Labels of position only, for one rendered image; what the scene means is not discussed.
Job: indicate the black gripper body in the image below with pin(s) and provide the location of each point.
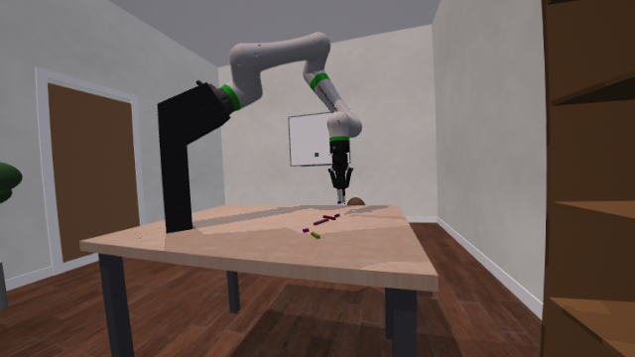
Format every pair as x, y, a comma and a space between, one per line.
340, 160

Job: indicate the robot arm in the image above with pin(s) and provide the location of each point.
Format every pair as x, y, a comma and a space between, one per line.
248, 60

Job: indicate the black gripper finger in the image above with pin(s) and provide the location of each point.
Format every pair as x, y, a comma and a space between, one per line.
344, 181
335, 181

